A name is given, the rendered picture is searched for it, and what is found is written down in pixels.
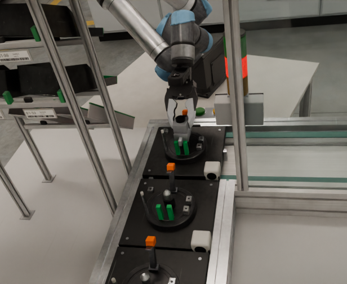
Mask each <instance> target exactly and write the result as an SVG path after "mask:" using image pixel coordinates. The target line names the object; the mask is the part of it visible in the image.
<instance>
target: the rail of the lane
mask: <svg viewBox="0 0 347 284"><path fill-rule="evenodd" d="M224 126H225V127H226V132H233V126H232V125H216V119H215V118H195V120H194V123H193V125H192V127H224ZM147 127H152V128H154V127H171V126H170V123H169V121H168V119H150V120H149V122H148V125H147Z"/></svg>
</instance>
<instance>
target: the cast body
mask: <svg viewBox="0 0 347 284"><path fill-rule="evenodd" d="M172 127H173V132H174V139H175V141H178V143H179V146H182V145H183V141H187V142H188V141H189V138H190V133H191V130H192V128H189V125H188V117H185V116H182V115H180V116H177V117H175V119H174V122H173V125H172Z"/></svg>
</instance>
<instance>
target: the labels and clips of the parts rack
mask: <svg viewBox="0 0 347 284"><path fill-rule="evenodd" d="M31 31H32V33H33V36H34V39H35V41H36V42H40V41H41V38H40V36H39V33H38V30H37V28H36V26H35V25H33V26H32V27H31ZM54 40H55V41H59V40H60V37H54ZM0 43H5V39H4V37H0ZM25 61H33V58H32V56H31V54H30V52H29V49H28V48H26V49H18V50H2V51H0V63H15V62H25ZM57 94H58V97H59V99H60V101H61V103H65V102H66V100H65V97H64V95H63V92H62V90H61V89H59V90H58V91H57ZM2 95H3V97H4V99H5V101H6V103H7V104H8V105H11V104H12V103H13V102H14V100H13V98H12V96H11V94H10V92H9V91H5V92H4V93H3V94H2ZM24 101H25V103H32V102H33V99H32V97H24ZM23 112H24V114H25V116H26V118H27V119H39V118H58V116H57V114H56V112H55V109H54V108H38V109H23ZM0 119H6V117H5V115H4V113H3V112H2V110H1V109H0ZM85 121H86V125H87V127H88V128H111V127H110V124H109V122H107V123H106V122H92V123H90V121H89V120H85ZM24 128H25V129H43V128H77V127H76V125H75V123H47V122H46V121H40V123H26V124H24Z"/></svg>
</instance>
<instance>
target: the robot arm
mask: <svg viewBox="0 0 347 284"><path fill-rule="evenodd" d="M164 1H165V2H167V3H168V4H169V5H170V6H172V9H173V11H174V12H173V13H170V12H169V13H168V14H167V15H166V16H165V17H164V18H163V19H162V21H161V22H160V23H159V25H158V26H157V28H156V30H155V29H154V28H153V27H152V26H151V25H150V24H149V23H148V22H147V21H146V19H145V18H144V17H143V16H142V15H141V13H139V12H138V10H137V9H136V8H135V7H134V6H133V5H132V4H131V2H130V1H129V0H97V2H98V4H99V5H100V6H101V7H102V8H103V9H104V10H109V11H110V13H111V14H112V15H113V16H114V17H115V18H116V19H117V20H118V21H119V22H120V24H121V25H122V26H123V27H124V28H125V29H126V30H127V31H128V32H129V34H130V35H131V36H132V37H133V38H134V39H135V41H136V42H137V43H138V44H139V45H140V46H141V47H142V48H143V49H144V51H145V52H146V53H147V54H148V55H149V56H150V57H151V58H152V59H153V60H154V61H155V63H156V64H157V65H156V67H155V68H154V70H155V72H156V74H157V76H158V77H159V78H160V79H162V80H163V81H165V82H168V86H169V88H167V92H166V94H165V97H164V103H165V106H166V112H167V116H168V121H169V123H170V126H171V128H173V127H172V125H173V123H174V117H175V109H176V108H177V102H176V100H184V99H187V101H186V102H185V107H186V108H187V110H188V112H187V116H188V125H189V128H191V127H192V125H193V123H194V120H195V114H196V106H197V102H198V95H197V83H195V82H194V81H193V79H192V66H194V64H195V63H196V62H197V61H198V60H199V58H200V57H201V55H202V54H205V53H206V52H207V51H209V50H210V49H211V47H212V45H213V38H212V35H211V34H210V33H209V32H208V31H206V30H205V29H203V28H201V27H200V26H199V25H200V24H201V23H202V21H203V20H204V19H205V18H207V17H208V15H209V14H210V13H211V12H212V6H211V5H210V4H209V3H208V1H207V0H164Z"/></svg>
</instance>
